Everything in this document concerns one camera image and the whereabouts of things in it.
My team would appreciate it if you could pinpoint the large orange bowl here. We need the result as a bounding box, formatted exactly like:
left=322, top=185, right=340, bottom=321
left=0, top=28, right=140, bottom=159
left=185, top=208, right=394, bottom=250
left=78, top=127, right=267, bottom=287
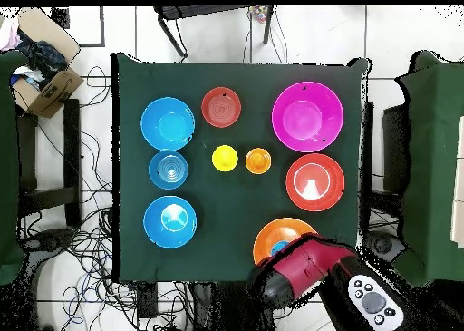
left=252, top=217, right=318, bottom=267

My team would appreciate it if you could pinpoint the blue cup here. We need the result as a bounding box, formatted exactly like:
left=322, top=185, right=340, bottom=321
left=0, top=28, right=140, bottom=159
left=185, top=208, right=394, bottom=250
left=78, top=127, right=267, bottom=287
left=269, top=239, right=291, bottom=258

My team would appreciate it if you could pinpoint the yellow cup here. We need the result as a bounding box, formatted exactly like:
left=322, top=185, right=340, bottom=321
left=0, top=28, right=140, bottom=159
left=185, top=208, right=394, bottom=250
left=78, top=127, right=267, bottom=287
left=211, top=144, right=239, bottom=173

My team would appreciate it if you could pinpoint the orange cup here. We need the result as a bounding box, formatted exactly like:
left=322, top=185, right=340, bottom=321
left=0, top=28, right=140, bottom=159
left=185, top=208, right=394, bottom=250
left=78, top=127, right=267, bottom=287
left=245, top=147, right=272, bottom=175

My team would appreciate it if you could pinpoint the small teal blue bowl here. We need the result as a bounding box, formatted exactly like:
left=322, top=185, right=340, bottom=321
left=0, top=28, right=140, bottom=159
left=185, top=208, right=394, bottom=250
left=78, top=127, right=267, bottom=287
left=148, top=150, right=189, bottom=190

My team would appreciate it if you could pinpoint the small red bowl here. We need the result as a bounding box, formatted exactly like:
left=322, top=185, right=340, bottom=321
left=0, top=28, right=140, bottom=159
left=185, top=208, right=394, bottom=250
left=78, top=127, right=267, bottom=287
left=200, top=86, right=243, bottom=129

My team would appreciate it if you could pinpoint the large blue bowl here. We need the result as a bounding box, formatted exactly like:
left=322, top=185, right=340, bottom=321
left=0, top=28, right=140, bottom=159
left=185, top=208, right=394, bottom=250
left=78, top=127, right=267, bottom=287
left=140, top=97, right=196, bottom=152
left=142, top=195, right=198, bottom=249

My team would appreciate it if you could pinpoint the wide red bowl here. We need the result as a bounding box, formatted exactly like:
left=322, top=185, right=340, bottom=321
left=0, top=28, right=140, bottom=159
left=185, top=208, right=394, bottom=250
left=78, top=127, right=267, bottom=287
left=285, top=152, right=346, bottom=213

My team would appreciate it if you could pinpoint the large pink bowl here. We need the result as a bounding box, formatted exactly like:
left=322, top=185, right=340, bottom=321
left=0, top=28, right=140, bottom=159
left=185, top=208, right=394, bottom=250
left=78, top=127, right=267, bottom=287
left=271, top=81, right=344, bottom=153

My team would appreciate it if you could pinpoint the dark green table cloth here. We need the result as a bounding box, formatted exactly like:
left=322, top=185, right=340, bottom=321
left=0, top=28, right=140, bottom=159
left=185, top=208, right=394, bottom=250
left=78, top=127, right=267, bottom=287
left=110, top=52, right=371, bottom=284

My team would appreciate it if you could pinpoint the black power box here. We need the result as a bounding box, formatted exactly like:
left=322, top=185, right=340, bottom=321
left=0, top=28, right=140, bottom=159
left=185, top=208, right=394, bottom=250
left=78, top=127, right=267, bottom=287
left=136, top=281, right=159, bottom=319

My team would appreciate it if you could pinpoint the colourful small item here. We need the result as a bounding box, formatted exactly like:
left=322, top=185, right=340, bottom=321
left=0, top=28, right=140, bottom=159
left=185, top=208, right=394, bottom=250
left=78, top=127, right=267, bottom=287
left=249, top=5, right=269, bottom=24

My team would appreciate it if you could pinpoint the cardboard box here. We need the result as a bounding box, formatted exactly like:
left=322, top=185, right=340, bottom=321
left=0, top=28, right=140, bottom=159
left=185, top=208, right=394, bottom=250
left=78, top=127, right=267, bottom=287
left=12, top=6, right=85, bottom=119

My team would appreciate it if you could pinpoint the green covered table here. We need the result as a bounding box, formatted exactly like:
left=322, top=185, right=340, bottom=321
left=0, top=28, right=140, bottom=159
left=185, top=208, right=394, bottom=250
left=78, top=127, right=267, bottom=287
left=0, top=51, right=28, bottom=287
left=394, top=51, right=464, bottom=287

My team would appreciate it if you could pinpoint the dark blue cloth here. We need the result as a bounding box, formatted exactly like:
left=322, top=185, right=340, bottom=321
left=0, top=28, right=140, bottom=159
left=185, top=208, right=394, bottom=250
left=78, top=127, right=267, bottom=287
left=15, top=31, right=68, bottom=89

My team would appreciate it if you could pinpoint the pink cloth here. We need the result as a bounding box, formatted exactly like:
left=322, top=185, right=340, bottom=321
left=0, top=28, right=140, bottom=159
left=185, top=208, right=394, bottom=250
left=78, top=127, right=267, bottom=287
left=0, top=16, right=21, bottom=53

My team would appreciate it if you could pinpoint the black cable tangle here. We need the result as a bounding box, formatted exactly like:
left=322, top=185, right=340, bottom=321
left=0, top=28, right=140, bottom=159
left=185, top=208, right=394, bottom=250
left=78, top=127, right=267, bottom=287
left=17, top=65, right=197, bottom=331

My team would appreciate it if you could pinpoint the black bench frame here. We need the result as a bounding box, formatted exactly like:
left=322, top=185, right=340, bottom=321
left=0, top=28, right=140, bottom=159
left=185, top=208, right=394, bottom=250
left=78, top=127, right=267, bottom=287
left=15, top=98, right=82, bottom=229

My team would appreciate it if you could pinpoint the black stool frame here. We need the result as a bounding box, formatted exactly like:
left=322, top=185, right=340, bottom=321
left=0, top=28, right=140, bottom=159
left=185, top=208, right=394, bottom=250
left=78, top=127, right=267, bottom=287
left=153, top=5, right=276, bottom=60

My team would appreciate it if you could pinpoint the blue cable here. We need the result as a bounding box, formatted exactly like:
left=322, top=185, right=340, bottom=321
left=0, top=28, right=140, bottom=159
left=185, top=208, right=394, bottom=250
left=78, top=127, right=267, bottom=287
left=61, top=254, right=110, bottom=326

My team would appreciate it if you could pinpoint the thin black square frame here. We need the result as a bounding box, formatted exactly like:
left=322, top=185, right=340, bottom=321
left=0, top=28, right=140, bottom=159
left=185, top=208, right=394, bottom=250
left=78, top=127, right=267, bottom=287
left=52, top=5, right=106, bottom=48

